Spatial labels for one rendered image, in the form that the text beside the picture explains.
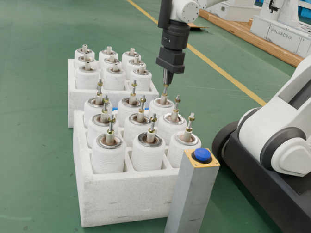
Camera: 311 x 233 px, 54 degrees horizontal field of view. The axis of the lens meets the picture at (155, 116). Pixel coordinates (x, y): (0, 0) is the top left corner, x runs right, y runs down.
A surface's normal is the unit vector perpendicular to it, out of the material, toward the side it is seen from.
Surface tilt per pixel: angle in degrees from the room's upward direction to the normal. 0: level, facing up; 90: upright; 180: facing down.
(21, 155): 0
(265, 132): 52
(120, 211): 90
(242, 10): 90
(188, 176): 90
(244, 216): 0
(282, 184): 46
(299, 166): 90
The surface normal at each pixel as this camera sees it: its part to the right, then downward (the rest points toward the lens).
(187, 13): 0.43, 0.49
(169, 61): -0.78, 0.20
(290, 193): -0.57, -0.57
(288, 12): -0.93, 0.04
